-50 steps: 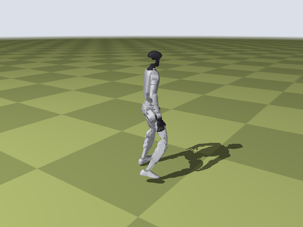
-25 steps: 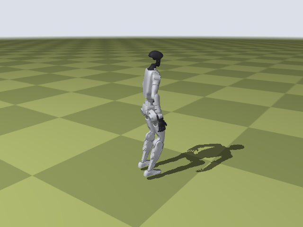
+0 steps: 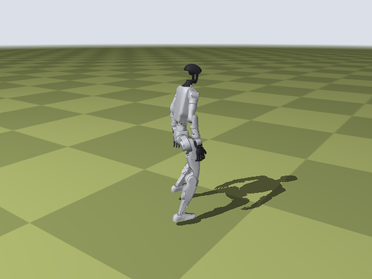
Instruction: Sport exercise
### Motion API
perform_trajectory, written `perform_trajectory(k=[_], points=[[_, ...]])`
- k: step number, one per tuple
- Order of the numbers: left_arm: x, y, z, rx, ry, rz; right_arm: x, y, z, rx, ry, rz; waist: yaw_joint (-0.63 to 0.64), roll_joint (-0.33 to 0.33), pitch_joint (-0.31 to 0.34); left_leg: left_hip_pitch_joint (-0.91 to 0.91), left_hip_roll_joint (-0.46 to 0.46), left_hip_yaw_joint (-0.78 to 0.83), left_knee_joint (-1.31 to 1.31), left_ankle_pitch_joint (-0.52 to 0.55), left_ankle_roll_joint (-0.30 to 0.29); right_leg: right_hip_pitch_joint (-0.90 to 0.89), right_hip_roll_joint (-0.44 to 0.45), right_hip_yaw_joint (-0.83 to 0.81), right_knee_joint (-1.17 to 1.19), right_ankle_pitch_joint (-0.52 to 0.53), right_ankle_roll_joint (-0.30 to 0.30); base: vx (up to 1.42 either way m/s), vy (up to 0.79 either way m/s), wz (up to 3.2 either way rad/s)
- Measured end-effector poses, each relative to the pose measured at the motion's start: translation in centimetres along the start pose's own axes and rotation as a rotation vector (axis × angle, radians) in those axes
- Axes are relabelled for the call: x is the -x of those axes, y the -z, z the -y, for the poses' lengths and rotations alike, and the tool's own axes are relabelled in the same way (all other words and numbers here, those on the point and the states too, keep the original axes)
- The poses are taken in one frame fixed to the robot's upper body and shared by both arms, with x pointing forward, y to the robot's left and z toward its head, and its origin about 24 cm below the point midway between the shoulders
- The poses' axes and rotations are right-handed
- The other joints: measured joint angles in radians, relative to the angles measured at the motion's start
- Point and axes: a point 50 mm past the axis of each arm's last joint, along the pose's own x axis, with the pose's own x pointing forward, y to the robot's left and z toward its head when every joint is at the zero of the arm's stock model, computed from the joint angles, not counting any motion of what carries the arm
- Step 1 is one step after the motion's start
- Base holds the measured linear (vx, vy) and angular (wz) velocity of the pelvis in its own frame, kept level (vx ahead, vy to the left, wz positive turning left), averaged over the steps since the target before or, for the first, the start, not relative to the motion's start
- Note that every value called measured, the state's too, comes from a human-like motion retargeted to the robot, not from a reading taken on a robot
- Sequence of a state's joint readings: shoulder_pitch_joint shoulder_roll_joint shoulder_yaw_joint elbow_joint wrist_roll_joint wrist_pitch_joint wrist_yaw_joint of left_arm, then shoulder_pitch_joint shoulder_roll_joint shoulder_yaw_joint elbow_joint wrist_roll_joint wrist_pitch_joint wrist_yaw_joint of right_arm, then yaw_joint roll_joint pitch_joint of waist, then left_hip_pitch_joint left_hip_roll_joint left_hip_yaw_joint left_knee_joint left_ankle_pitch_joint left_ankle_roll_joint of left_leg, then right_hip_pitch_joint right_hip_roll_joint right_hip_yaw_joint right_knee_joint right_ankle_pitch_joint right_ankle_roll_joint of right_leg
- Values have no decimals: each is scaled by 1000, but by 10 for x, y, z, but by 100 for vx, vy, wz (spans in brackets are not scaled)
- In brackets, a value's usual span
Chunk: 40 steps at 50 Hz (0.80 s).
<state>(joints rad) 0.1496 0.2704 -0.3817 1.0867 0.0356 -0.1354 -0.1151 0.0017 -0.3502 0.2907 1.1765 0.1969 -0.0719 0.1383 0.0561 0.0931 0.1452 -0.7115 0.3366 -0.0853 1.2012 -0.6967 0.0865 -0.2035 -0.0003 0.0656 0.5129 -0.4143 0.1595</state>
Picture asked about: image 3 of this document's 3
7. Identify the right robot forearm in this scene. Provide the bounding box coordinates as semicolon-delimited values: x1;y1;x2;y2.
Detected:
190;115;202;146

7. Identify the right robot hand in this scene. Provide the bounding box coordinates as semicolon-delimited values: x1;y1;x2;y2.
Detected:
194;141;206;162

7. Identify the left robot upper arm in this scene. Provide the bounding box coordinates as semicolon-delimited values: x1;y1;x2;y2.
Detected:
170;86;179;114

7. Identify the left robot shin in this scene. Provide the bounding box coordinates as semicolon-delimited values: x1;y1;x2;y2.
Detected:
176;162;191;187

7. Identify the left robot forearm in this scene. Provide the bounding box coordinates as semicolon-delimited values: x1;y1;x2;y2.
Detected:
170;112;178;132

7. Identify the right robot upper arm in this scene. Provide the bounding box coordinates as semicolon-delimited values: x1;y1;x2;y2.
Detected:
187;90;199;123

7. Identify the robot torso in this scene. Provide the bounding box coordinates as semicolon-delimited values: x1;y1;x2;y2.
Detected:
173;85;196;144

